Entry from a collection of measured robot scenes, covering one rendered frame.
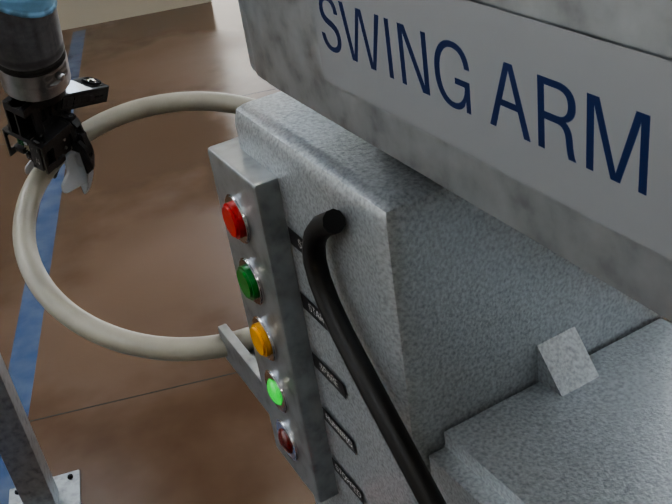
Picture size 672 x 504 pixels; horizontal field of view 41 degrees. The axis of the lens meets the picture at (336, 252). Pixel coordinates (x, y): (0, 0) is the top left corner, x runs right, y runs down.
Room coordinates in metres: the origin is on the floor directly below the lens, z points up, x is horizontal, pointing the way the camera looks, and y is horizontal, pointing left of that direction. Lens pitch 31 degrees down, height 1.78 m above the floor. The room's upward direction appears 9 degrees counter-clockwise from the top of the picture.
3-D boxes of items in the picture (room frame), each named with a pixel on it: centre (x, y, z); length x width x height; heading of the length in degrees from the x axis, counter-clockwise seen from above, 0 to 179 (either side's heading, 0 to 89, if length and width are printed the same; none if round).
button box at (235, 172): (0.54, 0.05, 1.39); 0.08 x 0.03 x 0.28; 25
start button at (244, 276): (0.53, 0.06, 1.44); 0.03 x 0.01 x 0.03; 25
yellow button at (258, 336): (0.53, 0.06, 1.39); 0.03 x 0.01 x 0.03; 25
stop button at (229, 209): (0.53, 0.06, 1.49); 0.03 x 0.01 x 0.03; 25
